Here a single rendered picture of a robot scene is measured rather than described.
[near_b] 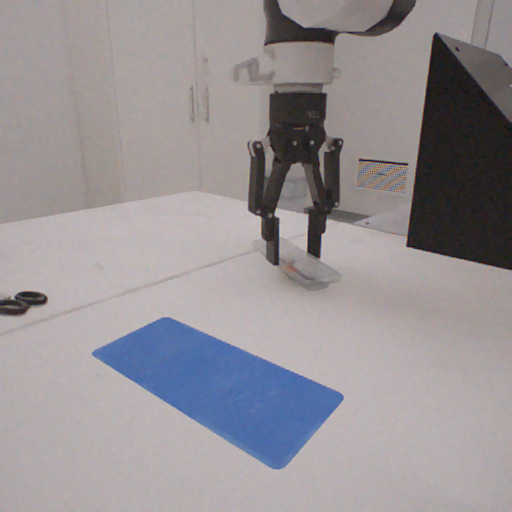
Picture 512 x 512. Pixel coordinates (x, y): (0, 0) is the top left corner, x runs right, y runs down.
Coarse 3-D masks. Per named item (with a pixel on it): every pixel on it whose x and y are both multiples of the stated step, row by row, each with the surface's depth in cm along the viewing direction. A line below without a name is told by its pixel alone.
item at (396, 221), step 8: (400, 208) 99; (408, 208) 99; (376, 216) 92; (384, 216) 92; (392, 216) 92; (400, 216) 92; (408, 216) 92; (352, 224) 86; (360, 224) 85; (368, 224) 85; (376, 224) 85; (384, 224) 85; (392, 224) 86; (400, 224) 86; (392, 232) 80; (400, 232) 80
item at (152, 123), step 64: (64, 0) 199; (128, 0) 184; (192, 0) 207; (256, 0) 235; (128, 64) 191; (192, 64) 215; (128, 128) 199; (192, 128) 225; (256, 128) 259; (128, 192) 207
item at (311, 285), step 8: (288, 240) 68; (256, 248) 66; (264, 256) 66; (280, 264) 58; (288, 272) 56; (296, 280) 57; (304, 280) 52; (312, 280) 52; (320, 280) 52; (328, 280) 53; (336, 280) 53; (304, 288) 55; (312, 288) 54; (320, 288) 55
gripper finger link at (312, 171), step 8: (312, 144) 54; (312, 152) 55; (312, 160) 55; (304, 168) 58; (312, 168) 56; (312, 176) 57; (320, 176) 57; (312, 184) 58; (320, 184) 57; (312, 192) 59; (320, 192) 58; (312, 200) 60; (320, 200) 58; (320, 208) 59; (328, 208) 59
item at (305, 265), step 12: (264, 240) 68; (288, 252) 62; (300, 252) 62; (288, 264) 57; (300, 264) 57; (312, 264) 57; (324, 264) 57; (300, 276) 53; (312, 276) 53; (324, 276) 53
